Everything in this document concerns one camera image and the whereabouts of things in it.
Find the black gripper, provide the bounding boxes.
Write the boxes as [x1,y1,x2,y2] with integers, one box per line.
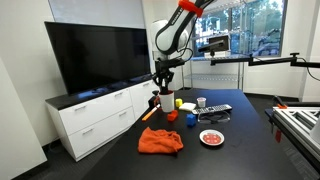
[152,67,175,92]

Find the white cup with red inside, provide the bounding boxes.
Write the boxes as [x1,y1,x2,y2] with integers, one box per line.
[153,89,176,114]

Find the white notepad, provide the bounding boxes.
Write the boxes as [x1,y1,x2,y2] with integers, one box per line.
[178,102,198,112]

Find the orange and white stick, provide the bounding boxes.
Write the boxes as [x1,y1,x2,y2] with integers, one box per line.
[141,104,162,122]

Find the orange plastic block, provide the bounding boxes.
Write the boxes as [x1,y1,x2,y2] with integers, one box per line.
[166,109,179,122]

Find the white coffee pod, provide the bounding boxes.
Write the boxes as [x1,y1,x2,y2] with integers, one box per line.
[196,96,207,108]

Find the blue star block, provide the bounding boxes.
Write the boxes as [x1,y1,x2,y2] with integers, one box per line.
[185,113,197,128]

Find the grey remote control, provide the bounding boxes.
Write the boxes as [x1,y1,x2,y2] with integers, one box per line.
[191,103,233,116]

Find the orange cloth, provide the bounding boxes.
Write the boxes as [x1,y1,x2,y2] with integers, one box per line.
[137,126,185,155]

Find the black glasses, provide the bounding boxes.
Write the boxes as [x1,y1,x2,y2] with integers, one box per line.
[197,110,232,125]

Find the large black television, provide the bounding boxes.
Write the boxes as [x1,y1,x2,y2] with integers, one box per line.
[44,21,153,97]

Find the white cabinet with black top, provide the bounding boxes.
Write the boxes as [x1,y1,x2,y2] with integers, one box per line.
[44,73,168,163]

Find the small red and white plate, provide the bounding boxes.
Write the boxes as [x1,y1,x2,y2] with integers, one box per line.
[198,129,226,147]

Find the black and orange clamp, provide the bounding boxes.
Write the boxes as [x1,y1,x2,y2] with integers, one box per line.
[273,94,288,110]

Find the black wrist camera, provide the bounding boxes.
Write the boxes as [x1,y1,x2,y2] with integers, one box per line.
[156,58,186,69]

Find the black knob mount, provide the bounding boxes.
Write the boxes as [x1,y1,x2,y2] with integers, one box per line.
[148,89,161,109]

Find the metal wire shelf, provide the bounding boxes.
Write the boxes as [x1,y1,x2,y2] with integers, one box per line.
[181,0,248,92]

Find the black stereo camera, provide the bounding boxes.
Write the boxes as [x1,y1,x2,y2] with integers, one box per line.
[198,34,231,57]

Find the red cable strap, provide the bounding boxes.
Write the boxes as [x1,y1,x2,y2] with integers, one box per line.
[178,0,204,18]

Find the red frame clip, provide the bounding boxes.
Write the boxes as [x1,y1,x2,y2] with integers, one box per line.
[275,129,283,144]

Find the aluminium rail frame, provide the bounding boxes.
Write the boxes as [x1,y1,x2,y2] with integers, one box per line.
[265,101,320,173]

